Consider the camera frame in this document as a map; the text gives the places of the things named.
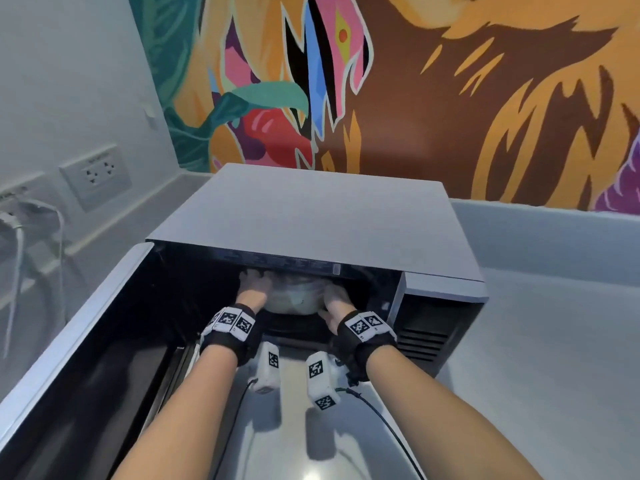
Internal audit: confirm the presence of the person's left hand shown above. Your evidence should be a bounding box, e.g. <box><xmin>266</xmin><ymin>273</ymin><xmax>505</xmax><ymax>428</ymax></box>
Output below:
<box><xmin>235</xmin><ymin>268</ymin><xmax>274</xmax><ymax>315</ymax></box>

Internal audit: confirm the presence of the person's right hand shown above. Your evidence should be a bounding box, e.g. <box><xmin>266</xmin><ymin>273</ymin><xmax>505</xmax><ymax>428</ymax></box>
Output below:
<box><xmin>318</xmin><ymin>283</ymin><xmax>357</xmax><ymax>334</ymax></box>

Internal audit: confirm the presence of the white bowl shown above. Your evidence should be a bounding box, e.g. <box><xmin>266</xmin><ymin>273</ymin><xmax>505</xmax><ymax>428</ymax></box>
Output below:
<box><xmin>261</xmin><ymin>271</ymin><xmax>335</xmax><ymax>315</ymax></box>

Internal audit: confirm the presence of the person's right forearm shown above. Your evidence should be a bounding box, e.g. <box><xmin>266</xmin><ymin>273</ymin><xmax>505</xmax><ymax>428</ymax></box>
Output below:
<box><xmin>366</xmin><ymin>351</ymin><xmax>545</xmax><ymax>480</ymax></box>

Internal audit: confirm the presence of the person's left forearm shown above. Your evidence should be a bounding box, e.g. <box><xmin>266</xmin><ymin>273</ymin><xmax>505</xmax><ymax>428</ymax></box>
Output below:
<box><xmin>111</xmin><ymin>344</ymin><xmax>239</xmax><ymax>480</ymax></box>

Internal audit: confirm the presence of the grey microwave oven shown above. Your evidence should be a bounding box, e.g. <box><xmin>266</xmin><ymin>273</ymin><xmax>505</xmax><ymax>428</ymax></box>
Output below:
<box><xmin>146</xmin><ymin>163</ymin><xmax>490</xmax><ymax>379</ymax></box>

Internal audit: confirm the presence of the black microwave door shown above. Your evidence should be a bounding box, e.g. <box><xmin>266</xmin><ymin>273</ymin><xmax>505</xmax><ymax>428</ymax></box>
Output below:
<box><xmin>0</xmin><ymin>242</ymin><xmax>187</xmax><ymax>480</ymax></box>

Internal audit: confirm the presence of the black right wrist strap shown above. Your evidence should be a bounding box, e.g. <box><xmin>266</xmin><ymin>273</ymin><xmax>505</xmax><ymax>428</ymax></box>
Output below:
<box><xmin>331</xmin><ymin>311</ymin><xmax>398</xmax><ymax>386</ymax></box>

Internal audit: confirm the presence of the black wrist strap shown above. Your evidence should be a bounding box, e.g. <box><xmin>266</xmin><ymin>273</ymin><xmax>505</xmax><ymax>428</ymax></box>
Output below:
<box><xmin>199</xmin><ymin>304</ymin><xmax>265</xmax><ymax>367</ymax></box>
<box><xmin>331</xmin><ymin>311</ymin><xmax>398</xmax><ymax>386</ymax></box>

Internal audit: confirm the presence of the black left wrist strap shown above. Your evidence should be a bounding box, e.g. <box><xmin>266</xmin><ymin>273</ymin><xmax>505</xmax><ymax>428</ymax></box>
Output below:
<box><xmin>199</xmin><ymin>304</ymin><xmax>265</xmax><ymax>367</ymax></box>

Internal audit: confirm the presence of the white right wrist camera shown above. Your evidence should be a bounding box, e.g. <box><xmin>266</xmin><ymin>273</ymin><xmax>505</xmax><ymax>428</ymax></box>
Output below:
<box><xmin>306</xmin><ymin>351</ymin><xmax>340</xmax><ymax>411</ymax></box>

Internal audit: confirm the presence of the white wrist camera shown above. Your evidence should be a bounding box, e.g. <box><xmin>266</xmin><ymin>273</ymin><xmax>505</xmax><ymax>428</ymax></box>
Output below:
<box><xmin>250</xmin><ymin>341</ymin><xmax>281</xmax><ymax>395</ymax></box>
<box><xmin>306</xmin><ymin>351</ymin><xmax>340</xmax><ymax>411</ymax></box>

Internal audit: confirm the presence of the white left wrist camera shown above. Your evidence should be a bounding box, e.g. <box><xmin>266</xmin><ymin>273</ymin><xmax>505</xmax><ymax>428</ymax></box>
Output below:
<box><xmin>250</xmin><ymin>341</ymin><xmax>281</xmax><ymax>395</ymax></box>

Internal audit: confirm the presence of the black right camera cable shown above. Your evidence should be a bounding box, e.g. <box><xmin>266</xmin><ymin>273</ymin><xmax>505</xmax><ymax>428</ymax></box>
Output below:
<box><xmin>334</xmin><ymin>387</ymin><xmax>429</xmax><ymax>480</ymax></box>

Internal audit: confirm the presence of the black camera cable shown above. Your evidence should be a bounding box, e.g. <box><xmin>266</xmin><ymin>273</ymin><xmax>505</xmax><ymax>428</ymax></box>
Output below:
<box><xmin>210</xmin><ymin>379</ymin><xmax>257</xmax><ymax>480</ymax></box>
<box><xmin>334</xmin><ymin>387</ymin><xmax>429</xmax><ymax>480</ymax></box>

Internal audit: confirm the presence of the black left camera cable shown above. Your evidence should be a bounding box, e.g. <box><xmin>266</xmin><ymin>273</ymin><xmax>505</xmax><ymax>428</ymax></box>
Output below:
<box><xmin>210</xmin><ymin>379</ymin><xmax>257</xmax><ymax>480</ymax></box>

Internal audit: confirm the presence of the white power cable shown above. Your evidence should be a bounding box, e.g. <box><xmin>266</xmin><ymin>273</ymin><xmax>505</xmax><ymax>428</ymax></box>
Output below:
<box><xmin>0</xmin><ymin>197</ymin><xmax>67</xmax><ymax>360</ymax></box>

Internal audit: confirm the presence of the grey wall socket with plug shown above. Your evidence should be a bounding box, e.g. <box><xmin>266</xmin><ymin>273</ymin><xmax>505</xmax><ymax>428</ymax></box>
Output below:
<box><xmin>0</xmin><ymin>171</ymin><xmax>63</xmax><ymax>255</ymax></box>

